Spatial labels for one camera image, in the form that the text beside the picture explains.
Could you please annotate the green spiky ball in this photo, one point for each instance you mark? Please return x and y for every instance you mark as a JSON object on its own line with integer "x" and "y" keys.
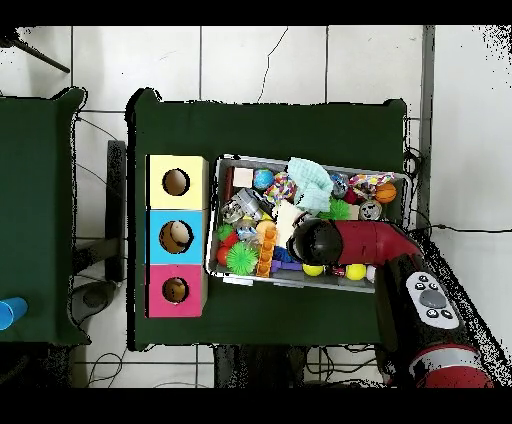
{"x": 242, "y": 258}

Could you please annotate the dark green table cloth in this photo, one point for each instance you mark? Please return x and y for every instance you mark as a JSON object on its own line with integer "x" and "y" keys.
{"x": 280, "y": 128}
{"x": 36, "y": 176}

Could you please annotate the smooth yellow ball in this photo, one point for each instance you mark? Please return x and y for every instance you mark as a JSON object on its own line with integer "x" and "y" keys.
{"x": 356, "y": 272}

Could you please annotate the pale wooden cube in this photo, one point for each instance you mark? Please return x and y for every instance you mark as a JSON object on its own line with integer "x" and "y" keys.
{"x": 242, "y": 177}

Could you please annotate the large green fuzzy ball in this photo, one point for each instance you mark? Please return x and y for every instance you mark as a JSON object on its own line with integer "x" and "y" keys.
{"x": 338, "y": 210}

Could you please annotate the colourful polka dot fabric toy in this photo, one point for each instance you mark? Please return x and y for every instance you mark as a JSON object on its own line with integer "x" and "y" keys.
{"x": 370, "y": 182}

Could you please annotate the wooden box with three holes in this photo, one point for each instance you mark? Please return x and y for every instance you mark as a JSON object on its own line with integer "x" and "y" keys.
{"x": 176, "y": 214}

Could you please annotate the red ball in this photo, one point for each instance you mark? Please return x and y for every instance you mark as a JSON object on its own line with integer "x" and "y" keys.
{"x": 223, "y": 256}

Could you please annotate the black tripod leg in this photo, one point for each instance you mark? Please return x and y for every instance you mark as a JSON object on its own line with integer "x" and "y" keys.
{"x": 40, "y": 56}

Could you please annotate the black equipment stand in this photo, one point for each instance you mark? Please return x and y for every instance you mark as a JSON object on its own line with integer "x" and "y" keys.
{"x": 117, "y": 200}

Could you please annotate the colourful patchwork fabric toy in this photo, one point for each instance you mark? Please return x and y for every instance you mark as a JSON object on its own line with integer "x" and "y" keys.
{"x": 281, "y": 187}

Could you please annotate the blue globe ball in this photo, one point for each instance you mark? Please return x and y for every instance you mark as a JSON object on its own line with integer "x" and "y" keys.
{"x": 263, "y": 178}

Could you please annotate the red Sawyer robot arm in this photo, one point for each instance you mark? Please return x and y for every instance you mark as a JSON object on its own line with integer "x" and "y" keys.
{"x": 376, "y": 244}

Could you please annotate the orange basketball toy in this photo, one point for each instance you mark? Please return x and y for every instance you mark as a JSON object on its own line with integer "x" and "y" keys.
{"x": 386, "y": 194}

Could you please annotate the cream yellow waffle cloth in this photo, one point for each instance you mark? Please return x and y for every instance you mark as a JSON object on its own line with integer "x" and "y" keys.
{"x": 288, "y": 214}

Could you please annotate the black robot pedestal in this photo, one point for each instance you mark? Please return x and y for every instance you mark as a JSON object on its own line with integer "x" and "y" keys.
{"x": 264, "y": 368}

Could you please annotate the orange plastic block toy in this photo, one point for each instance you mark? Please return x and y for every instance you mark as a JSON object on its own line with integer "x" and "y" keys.
{"x": 266, "y": 248}

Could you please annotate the clear mesh bin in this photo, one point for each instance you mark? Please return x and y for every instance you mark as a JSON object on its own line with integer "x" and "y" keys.
{"x": 210, "y": 240}

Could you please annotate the mint green waffle cloth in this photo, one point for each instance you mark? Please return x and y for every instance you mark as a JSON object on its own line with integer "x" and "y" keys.
{"x": 314, "y": 182}

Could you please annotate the silver black metal can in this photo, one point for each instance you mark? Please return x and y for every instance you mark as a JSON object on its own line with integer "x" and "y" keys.
{"x": 233, "y": 211}

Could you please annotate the blue plastic cup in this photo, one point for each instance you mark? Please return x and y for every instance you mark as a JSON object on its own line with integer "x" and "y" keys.
{"x": 11, "y": 311}

